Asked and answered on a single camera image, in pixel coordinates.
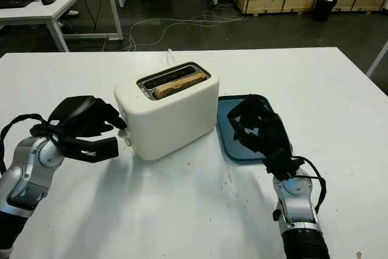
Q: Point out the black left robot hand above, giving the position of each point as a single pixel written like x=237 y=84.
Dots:
x=75 y=116

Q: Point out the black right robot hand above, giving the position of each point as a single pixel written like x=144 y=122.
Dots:
x=272 y=131

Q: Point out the blue tray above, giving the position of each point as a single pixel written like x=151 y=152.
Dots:
x=225 y=146

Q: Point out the white toaster lever knob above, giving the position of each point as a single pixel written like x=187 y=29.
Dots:
x=123 y=133

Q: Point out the slice of bread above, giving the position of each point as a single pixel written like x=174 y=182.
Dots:
x=179 y=84

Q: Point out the silver toaster dial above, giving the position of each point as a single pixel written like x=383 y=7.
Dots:
x=128 y=142

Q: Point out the white two-slot toaster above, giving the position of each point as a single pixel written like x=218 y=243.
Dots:
x=175 y=122

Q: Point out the white shoe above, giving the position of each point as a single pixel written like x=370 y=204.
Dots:
x=72 y=13

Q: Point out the white table leg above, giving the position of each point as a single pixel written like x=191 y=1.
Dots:
x=376 y=60

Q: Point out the black trash bin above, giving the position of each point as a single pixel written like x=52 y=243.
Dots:
x=324 y=8

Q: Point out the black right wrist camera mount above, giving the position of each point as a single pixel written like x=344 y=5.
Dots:
x=282 y=163

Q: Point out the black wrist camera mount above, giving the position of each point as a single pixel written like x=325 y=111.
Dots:
x=97 y=150
x=282 y=163

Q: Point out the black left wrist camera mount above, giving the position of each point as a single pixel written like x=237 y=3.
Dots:
x=97 y=150

